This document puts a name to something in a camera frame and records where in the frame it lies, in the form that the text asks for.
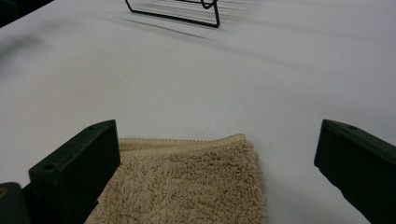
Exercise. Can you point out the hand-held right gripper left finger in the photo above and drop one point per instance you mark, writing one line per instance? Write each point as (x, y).
(77, 168)

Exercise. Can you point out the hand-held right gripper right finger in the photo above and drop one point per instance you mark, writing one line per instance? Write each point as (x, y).
(361, 165)

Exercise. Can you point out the beige terry towel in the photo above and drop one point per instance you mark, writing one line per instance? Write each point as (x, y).
(180, 180)

